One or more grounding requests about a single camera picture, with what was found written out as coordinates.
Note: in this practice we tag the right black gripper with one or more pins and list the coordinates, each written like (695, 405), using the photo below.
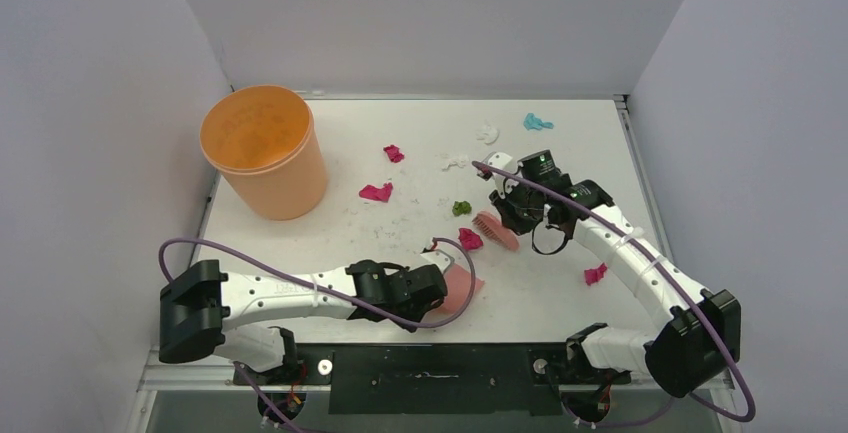
(506, 203)

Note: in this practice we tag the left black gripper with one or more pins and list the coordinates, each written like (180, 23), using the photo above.
(417, 314)

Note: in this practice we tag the pink hand brush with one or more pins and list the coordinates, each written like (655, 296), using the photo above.
(491, 227)

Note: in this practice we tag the magenta paper scrap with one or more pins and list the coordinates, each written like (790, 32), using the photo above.
(469, 240)
(377, 193)
(595, 275)
(393, 153)

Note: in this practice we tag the pink plastic dustpan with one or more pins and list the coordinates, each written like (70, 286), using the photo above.
(459, 282)

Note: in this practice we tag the green paper scrap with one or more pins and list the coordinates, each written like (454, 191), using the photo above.
(460, 208)

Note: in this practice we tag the orange plastic bucket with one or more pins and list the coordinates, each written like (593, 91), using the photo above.
(262, 140)

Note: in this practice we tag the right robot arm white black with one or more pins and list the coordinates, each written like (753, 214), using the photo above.
(699, 331)

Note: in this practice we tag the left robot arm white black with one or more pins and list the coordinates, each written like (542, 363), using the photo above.
(208, 312)

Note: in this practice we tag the white paper scrap by dustpan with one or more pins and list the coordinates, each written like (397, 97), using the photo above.
(456, 161)

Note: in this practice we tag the white paper scrap upper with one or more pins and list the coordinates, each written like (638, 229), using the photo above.
(487, 134)

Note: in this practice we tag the teal paper scrap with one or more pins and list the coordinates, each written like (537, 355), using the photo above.
(532, 122)

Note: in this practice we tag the magenta paper scrap by bucket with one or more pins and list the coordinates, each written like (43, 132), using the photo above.
(377, 193)

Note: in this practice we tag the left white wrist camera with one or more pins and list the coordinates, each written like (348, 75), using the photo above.
(440, 259)

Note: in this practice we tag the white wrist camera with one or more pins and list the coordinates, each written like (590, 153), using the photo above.
(440, 259)
(504, 185)

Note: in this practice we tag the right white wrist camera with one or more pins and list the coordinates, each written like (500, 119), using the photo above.
(504, 185)

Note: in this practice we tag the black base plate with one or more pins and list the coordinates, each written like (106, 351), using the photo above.
(466, 379)

